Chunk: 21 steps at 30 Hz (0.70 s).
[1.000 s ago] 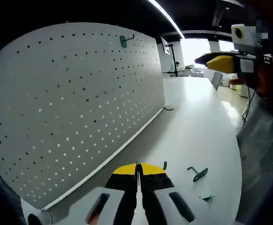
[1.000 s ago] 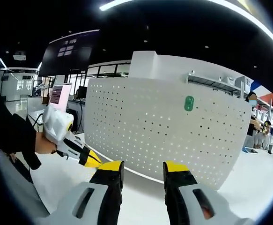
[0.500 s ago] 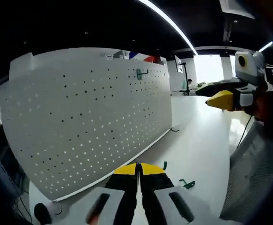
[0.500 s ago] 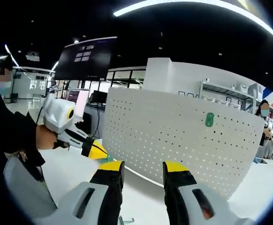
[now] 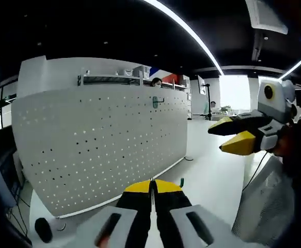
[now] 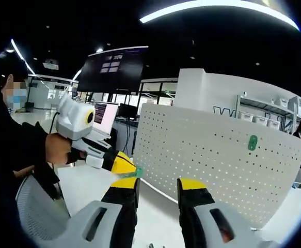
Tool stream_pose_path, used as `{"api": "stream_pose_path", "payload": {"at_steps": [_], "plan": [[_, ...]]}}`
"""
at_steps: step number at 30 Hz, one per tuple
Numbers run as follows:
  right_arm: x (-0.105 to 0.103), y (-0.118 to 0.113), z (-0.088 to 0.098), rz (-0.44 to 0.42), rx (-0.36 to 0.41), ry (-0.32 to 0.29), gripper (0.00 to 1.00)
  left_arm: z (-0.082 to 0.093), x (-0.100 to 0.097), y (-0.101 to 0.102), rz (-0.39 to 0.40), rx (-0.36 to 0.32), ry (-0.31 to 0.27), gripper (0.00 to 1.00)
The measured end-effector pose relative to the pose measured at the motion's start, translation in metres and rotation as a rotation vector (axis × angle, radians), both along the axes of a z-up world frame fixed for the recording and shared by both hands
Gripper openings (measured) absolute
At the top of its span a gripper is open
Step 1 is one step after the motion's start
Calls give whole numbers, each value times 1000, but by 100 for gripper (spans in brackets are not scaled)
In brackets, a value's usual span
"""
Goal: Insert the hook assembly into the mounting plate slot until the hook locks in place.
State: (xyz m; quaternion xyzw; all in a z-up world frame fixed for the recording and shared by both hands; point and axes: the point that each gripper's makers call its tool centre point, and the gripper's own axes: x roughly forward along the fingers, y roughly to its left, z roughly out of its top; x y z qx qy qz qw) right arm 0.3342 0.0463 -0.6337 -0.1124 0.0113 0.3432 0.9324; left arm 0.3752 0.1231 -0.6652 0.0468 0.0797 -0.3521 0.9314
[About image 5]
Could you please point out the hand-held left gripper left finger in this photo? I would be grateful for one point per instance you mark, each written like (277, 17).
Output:
(129, 224)

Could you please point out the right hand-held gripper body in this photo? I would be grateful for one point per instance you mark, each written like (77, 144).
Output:
(276, 103)

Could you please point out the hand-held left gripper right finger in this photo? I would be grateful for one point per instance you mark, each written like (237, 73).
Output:
(173, 214)

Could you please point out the green hook assembly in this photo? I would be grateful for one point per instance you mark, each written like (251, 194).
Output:
(182, 182)
(155, 102)

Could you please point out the white perforated mounting plate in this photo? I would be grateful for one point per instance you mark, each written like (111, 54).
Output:
(101, 144)

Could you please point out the person's right hand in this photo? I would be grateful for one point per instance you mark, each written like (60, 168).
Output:
(284, 142)

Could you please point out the screen on black tripod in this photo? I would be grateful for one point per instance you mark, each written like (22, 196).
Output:
(204, 85)

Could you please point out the black computer mouse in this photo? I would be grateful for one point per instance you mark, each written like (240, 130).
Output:
(44, 230)

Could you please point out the white ceiling air unit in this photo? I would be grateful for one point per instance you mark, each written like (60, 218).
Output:
(266, 15)

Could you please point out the long ceiling light strip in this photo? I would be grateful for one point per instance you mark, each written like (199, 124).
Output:
(191, 33)

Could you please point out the metal storage shelf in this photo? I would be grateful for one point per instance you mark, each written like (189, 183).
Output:
(114, 78)

